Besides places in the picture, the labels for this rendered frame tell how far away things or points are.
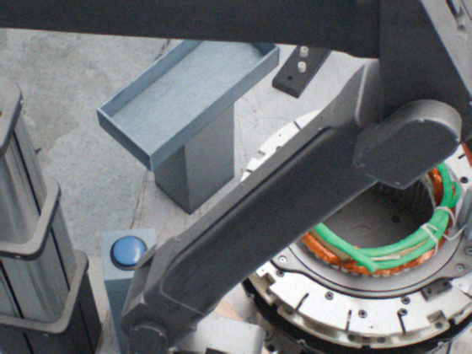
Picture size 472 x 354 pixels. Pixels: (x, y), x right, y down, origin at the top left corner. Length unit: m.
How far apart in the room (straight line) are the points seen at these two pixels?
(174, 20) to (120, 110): 0.89
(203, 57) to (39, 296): 0.44
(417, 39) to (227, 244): 0.28
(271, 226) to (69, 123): 2.00
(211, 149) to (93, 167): 1.10
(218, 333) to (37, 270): 0.67
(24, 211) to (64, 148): 1.23
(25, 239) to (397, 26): 1.02
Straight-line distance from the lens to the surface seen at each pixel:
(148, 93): 1.62
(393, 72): 0.71
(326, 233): 1.36
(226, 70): 1.64
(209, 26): 0.72
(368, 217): 1.53
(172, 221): 1.79
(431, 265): 1.41
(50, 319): 1.85
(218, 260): 0.92
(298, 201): 0.84
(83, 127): 2.83
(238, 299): 1.70
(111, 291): 1.50
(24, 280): 1.73
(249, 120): 1.88
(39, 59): 2.96
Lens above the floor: 2.36
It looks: 60 degrees down
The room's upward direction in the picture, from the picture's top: 6 degrees counter-clockwise
